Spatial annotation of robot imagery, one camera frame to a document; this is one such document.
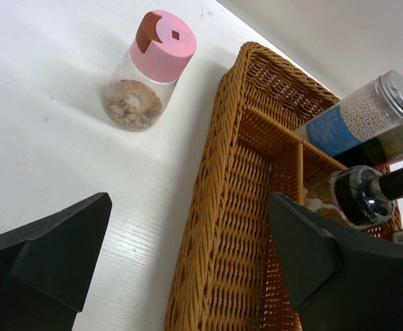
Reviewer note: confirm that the pink lid spice jar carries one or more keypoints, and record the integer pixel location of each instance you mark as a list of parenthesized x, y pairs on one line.
[(144, 80)]

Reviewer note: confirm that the tall dark sauce bottle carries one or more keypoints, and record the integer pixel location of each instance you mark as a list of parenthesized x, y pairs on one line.
[(381, 150)]

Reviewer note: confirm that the black cap brown spice bottle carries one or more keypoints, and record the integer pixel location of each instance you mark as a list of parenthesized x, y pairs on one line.
[(359, 197)]

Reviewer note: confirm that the blue label silver cap jar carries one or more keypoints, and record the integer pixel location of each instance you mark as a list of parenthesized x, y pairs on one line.
[(369, 111)]

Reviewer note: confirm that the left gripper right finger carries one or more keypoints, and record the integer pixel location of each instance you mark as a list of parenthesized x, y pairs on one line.
[(337, 278)]

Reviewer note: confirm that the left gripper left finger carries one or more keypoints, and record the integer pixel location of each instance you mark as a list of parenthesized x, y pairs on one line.
[(46, 266)]

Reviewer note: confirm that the brown wicker divided basket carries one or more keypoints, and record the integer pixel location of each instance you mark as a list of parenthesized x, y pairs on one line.
[(228, 274)]

